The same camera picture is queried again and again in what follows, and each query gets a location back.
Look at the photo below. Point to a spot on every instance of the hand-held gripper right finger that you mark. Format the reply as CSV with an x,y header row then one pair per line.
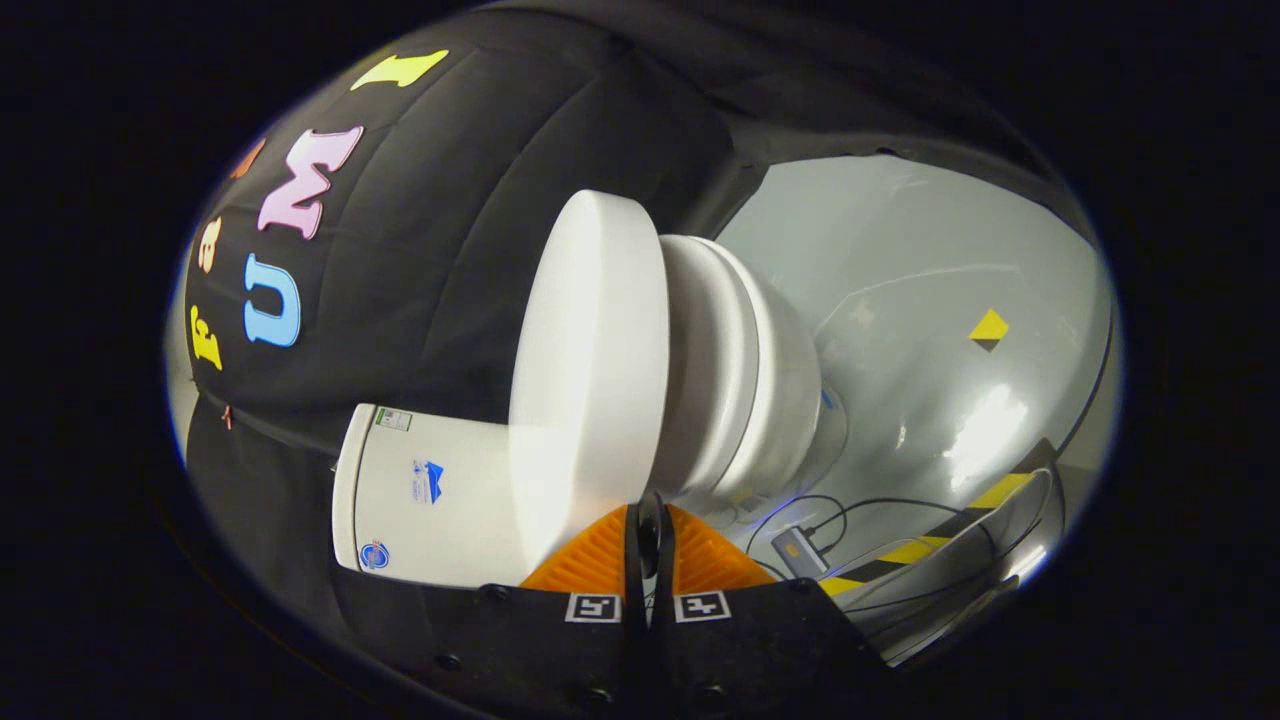
x,y
740,650

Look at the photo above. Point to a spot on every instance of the white toilet seat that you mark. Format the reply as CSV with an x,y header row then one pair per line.
x,y
705,370

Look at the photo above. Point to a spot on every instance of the black backdrop cloth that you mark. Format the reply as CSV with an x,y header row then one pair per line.
x,y
450,200

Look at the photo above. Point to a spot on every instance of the white toilet lid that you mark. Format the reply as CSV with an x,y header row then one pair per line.
x,y
590,350

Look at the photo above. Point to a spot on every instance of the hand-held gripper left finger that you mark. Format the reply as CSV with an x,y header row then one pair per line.
x,y
560,650

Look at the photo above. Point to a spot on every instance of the white toilet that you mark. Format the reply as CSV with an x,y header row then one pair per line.
x,y
440,500

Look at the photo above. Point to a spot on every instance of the yellow black hazard tape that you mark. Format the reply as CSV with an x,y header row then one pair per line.
x,y
920,545

